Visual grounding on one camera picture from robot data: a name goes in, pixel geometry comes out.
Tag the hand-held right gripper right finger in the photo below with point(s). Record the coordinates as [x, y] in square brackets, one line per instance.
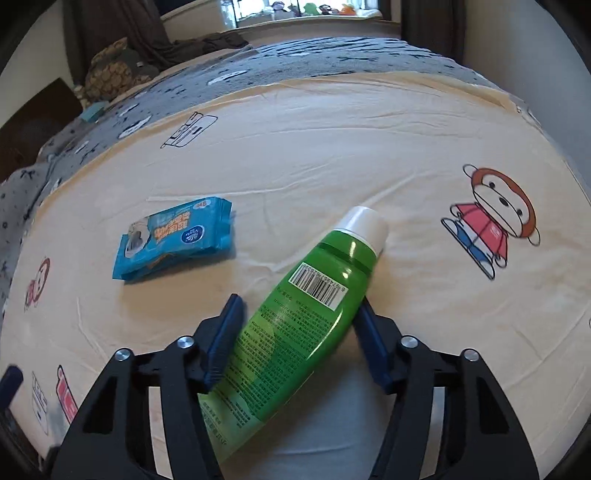
[374, 350]

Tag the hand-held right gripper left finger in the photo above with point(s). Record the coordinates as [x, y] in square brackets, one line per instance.
[221, 341]

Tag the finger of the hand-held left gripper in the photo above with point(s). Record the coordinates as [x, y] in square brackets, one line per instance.
[10, 383]

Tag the green tube with white cap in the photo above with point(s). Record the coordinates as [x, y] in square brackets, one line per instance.
[295, 332]

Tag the blue wet wipes packet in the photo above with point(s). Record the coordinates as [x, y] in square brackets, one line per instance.
[178, 235]

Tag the grey printed pillow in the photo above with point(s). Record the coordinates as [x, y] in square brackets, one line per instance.
[16, 217]

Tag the dark wooden headboard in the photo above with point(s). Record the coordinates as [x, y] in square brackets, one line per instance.
[32, 129]

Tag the small teal box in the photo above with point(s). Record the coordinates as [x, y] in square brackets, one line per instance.
[93, 112]

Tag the grey printed duvet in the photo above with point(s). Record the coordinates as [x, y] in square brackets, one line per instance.
[300, 60]

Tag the dark brown cloth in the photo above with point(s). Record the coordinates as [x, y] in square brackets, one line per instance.
[212, 44]

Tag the white storage box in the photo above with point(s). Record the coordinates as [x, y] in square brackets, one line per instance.
[194, 16]

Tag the dark brown curtain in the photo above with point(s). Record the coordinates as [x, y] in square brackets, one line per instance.
[431, 27]
[115, 23]

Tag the grey monkey plush toy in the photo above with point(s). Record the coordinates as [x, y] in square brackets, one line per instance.
[277, 5]

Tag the orange plush toy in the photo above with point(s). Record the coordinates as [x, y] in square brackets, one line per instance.
[347, 9]

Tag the green frog plush toy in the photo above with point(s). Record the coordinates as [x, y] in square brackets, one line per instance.
[310, 7]

